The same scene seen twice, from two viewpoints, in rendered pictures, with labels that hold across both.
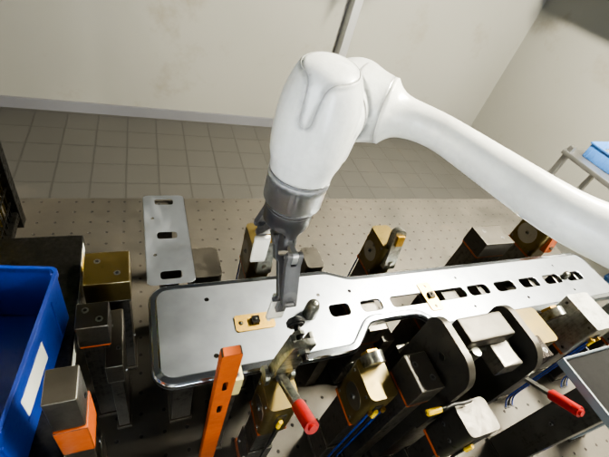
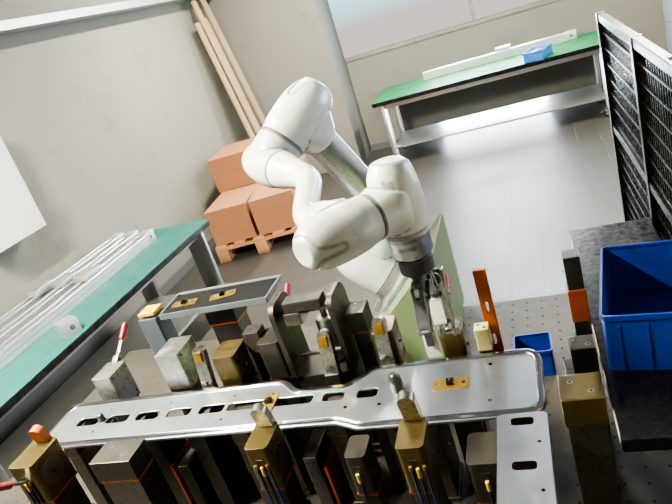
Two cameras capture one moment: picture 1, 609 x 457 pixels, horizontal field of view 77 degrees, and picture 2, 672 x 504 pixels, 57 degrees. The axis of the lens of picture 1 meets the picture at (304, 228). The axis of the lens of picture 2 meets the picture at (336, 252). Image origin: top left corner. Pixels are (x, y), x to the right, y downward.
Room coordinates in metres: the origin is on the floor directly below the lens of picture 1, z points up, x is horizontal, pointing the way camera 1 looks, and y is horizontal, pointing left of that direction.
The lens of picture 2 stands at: (1.29, 0.87, 1.85)
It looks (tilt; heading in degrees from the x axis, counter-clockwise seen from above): 21 degrees down; 232
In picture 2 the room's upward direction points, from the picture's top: 19 degrees counter-clockwise
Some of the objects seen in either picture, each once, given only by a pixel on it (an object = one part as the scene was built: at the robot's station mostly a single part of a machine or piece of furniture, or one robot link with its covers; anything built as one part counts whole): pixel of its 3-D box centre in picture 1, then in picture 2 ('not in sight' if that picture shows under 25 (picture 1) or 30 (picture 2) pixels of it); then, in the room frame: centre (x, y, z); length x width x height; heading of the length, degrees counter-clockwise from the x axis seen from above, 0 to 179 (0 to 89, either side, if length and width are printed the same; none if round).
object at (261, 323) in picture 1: (255, 320); (449, 381); (0.45, 0.03, 1.01); 0.08 x 0.04 x 0.01; 122
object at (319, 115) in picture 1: (319, 117); (391, 196); (0.46, 0.03, 1.47); 0.13 x 0.11 x 0.16; 170
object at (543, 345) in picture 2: not in sight; (534, 355); (-0.01, -0.06, 0.74); 0.11 x 0.10 x 0.09; 122
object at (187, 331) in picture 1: (433, 294); (261, 406); (0.71, -0.38, 1.00); 1.38 x 0.22 x 0.02; 122
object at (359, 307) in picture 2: (379, 415); (377, 370); (0.39, -0.28, 0.91); 0.07 x 0.05 x 0.42; 32
